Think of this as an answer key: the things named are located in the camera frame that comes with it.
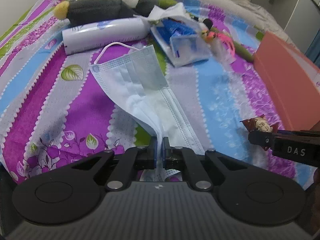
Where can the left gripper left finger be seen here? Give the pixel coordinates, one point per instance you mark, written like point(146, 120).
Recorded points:
point(133, 160)

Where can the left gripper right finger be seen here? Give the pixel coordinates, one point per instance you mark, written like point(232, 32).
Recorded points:
point(187, 162)

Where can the brown candy wrapper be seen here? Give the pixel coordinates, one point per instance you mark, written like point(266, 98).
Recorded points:
point(259, 124)

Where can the light blue face mask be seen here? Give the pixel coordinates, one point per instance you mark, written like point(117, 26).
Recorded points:
point(136, 84)

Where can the blue tissue pack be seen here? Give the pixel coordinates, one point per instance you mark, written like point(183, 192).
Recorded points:
point(181, 43)

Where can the pink toy bird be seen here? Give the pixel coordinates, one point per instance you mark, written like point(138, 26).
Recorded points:
point(219, 43)

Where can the small panda plush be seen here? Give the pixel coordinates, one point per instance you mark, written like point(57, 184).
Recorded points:
point(204, 23)

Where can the white paper towel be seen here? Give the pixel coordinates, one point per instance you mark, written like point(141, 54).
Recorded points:
point(176, 12)

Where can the orange cardboard box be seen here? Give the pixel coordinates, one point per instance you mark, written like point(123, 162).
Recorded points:
point(292, 81)

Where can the blue curtain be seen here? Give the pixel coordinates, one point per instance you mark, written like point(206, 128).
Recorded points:
point(313, 52)

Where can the striped floral bed sheet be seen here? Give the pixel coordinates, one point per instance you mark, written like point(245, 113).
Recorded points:
point(55, 110)

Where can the white spray bottle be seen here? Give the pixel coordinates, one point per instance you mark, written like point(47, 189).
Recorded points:
point(99, 34)

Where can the grey wardrobe cabinet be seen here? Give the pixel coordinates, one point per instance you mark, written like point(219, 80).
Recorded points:
point(298, 18)

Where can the green massage stick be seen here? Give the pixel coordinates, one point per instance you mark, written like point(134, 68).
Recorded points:
point(240, 50)

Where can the grey white penguin plush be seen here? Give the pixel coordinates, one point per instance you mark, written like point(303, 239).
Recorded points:
point(80, 12)

